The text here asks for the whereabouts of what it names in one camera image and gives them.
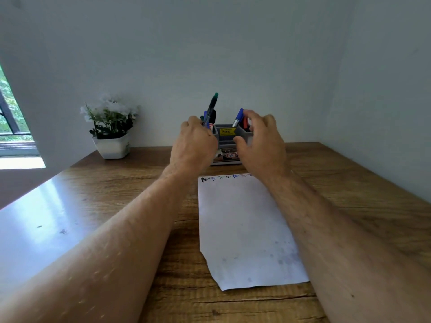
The person's right hand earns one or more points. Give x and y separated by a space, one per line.
266 147

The person's left hand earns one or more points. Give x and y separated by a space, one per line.
192 147

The red-capped black pen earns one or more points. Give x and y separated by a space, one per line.
245 123

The blue cap slim marker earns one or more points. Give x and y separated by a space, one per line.
205 118

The white barrel black cap marker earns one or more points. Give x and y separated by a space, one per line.
213 116

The thick blue silver banded marker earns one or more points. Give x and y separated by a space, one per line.
239 115

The green cap slim marker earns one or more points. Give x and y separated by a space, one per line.
212 105

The white paper sheet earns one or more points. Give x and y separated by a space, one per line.
242 232

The person's left forearm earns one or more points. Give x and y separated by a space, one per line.
101 259

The person's right forearm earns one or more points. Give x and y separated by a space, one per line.
353 252

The grey white desk organizer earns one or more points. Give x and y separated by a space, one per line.
227 137

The white potted flower plant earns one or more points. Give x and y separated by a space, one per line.
112 149

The green foliage outside window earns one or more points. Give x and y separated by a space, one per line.
15 107

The grey window frame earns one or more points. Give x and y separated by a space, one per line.
18 149

